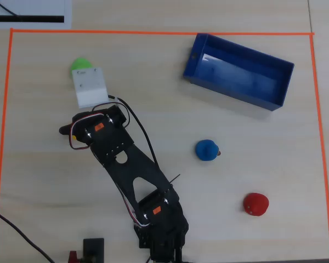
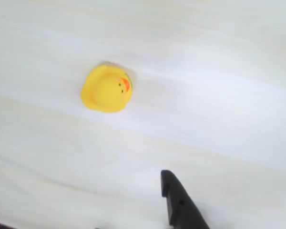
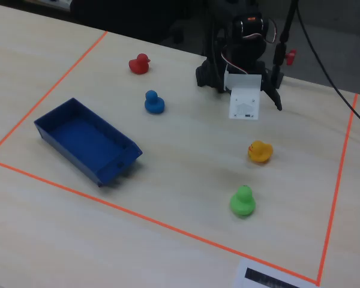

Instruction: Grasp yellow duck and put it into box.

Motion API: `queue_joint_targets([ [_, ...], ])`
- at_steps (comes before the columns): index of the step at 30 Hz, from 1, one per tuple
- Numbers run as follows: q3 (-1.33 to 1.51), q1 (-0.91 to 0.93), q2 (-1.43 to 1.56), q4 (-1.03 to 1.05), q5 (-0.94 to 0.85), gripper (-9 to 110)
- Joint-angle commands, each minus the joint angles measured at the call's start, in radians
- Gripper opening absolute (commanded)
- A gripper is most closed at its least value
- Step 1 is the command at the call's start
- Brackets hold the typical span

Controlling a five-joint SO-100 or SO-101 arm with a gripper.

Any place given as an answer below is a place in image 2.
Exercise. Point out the yellow rubber duck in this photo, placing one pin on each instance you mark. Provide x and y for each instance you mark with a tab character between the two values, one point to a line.
107	91

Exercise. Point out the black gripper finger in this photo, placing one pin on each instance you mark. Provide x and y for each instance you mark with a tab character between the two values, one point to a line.
181	205

